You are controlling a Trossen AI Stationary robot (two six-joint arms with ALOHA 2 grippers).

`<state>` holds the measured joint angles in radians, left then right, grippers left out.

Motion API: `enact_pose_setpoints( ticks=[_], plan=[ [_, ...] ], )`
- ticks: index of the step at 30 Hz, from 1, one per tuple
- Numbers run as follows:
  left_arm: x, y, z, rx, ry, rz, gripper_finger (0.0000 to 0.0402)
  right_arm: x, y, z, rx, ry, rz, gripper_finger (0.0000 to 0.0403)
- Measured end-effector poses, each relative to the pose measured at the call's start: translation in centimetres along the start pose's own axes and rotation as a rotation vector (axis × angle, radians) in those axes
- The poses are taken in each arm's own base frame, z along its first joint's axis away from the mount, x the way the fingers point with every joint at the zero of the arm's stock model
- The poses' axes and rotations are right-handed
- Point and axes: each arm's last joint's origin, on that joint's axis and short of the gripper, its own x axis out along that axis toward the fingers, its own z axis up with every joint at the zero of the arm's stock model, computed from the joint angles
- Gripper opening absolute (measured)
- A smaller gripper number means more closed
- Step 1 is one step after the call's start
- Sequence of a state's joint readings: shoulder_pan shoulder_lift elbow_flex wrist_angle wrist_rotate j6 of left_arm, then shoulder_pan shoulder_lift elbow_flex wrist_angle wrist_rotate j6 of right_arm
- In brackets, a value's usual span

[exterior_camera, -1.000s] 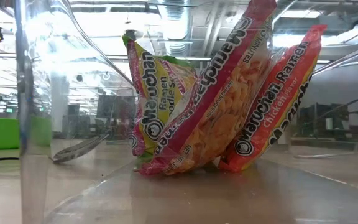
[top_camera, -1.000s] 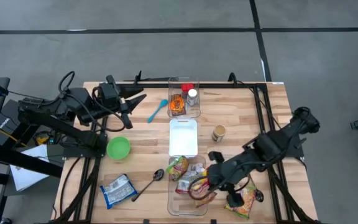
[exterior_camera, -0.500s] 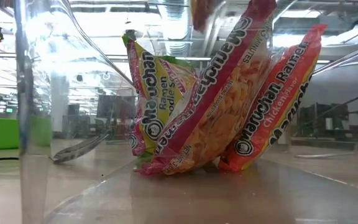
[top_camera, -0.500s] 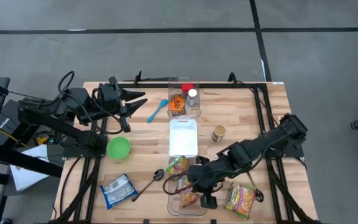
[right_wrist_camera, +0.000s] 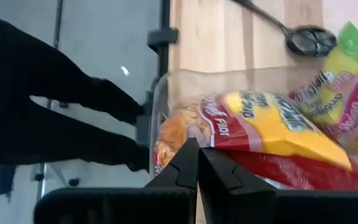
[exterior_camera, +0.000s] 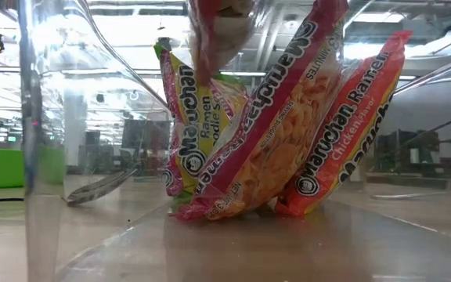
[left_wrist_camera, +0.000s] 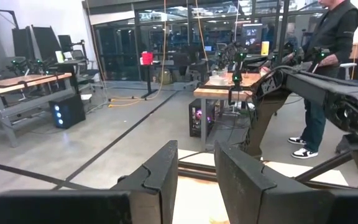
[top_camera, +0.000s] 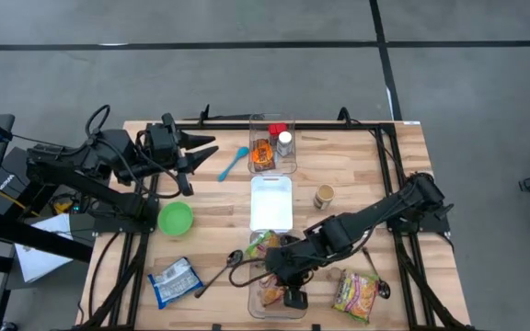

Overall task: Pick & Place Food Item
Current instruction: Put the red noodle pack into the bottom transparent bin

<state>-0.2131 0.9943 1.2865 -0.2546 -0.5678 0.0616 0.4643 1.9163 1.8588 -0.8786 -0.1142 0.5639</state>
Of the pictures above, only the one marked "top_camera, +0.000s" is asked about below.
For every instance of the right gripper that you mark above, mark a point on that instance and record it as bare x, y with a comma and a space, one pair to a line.
290, 269

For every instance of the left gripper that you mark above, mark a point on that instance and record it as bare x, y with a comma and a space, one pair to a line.
164, 142

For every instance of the red roast beef ramen packet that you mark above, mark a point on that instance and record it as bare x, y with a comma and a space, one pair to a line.
269, 294

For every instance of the blue plastic spoon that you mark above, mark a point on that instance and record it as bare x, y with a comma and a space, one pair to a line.
242, 152

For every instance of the lime chili shrimp ramen packet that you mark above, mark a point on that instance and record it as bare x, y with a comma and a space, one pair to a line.
262, 243
354, 296

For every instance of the orange brown snack bar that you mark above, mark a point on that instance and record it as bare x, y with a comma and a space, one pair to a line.
262, 154

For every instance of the dark metal spoon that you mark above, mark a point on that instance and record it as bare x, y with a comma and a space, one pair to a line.
235, 258
383, 289

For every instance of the red capped spice jar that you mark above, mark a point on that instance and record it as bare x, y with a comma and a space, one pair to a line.
277, 128

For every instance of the white capped spice jar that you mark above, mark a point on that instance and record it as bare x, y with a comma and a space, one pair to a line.
285, 138

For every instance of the blue ramen packet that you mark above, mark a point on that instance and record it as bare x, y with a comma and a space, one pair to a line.
175, 281

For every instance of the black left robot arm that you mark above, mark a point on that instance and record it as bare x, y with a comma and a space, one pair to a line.
85, 161

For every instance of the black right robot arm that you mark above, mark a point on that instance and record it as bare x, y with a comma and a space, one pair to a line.
375, 213

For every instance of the clear plastic storage bin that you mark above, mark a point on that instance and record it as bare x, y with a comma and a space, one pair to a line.
253, 303
256, 131

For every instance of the green plastic bowl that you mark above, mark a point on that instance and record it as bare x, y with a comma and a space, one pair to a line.
175, 220

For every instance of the white plastic bin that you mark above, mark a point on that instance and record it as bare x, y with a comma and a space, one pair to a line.
272, 207

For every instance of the brown jar tan lid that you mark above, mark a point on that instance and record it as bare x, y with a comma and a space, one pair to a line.
324, 195

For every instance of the black workstation cart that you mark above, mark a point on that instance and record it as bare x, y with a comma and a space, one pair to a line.
35, 236

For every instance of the black computer case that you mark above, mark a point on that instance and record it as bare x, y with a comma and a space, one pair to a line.
7, 184

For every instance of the white paper sheet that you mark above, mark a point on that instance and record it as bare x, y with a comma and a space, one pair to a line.
39, 262

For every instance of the black frame hook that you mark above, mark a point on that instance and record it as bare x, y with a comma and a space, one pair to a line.
344, 117
205, 117

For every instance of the black aluminium table frame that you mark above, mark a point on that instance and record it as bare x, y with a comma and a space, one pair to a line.
223, 126

